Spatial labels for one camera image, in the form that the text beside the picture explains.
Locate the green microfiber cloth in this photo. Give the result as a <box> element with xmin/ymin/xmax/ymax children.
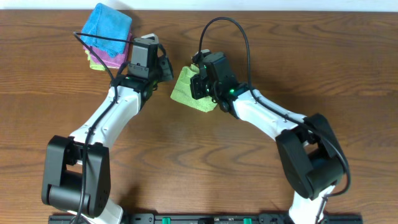
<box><xmin>170</xmin><ymin>64</ymin><xmax>216</xmax><ymax>113</ymax></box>

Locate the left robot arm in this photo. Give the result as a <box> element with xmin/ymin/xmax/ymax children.
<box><xmin>41</xmin><ymin>44</ymin><xmax>174</xmax><ymax>223</ymax></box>

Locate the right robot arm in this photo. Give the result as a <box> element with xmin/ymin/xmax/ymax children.
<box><xmin>190</xmin><ymin>74</ymin><xmax>351</xmax><ymax>223</ymax></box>

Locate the purple folded cloth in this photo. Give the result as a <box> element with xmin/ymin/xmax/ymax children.
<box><xmin>83</xmin><ymin>40</ymin><xmax>129</xmax><ymax>69</ymax></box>

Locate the light green folded cloth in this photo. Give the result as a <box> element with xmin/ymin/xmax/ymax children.
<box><xmin>85</xmin><ymin>50</ymin><xmax>105</xmax><ymax>71</ymax></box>

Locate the blue folded cloth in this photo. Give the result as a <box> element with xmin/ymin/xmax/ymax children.
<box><xmin>81</xmin><ymin>3</ymin><xmax>132</xmax><ymax>58</ymax></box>

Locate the right black cable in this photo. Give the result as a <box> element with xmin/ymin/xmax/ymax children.
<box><xmin>198</xmin><ymin>16</ymin><xmax>352</xmax><ymax>224</ymax></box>

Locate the black cable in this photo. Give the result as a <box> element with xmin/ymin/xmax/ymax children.
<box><xmin>198</xmin><ymin>16</ymin><xmax>352</xmax><ymax>224</ymax></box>
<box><xmin>70</xmin><ymin>30</ymin><xmax>134</xmax><ymax>224</ymax></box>

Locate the left black cable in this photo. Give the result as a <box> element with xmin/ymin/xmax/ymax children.
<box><xmin>70</xmin><ymin>30</ymin><xmax>134</xmax><ymax>224</ymax></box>

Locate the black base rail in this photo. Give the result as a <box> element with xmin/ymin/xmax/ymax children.
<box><xmin>48</xmin><ymin>213</ymin><xmax>363</xmax><ymax>224</ymax></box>

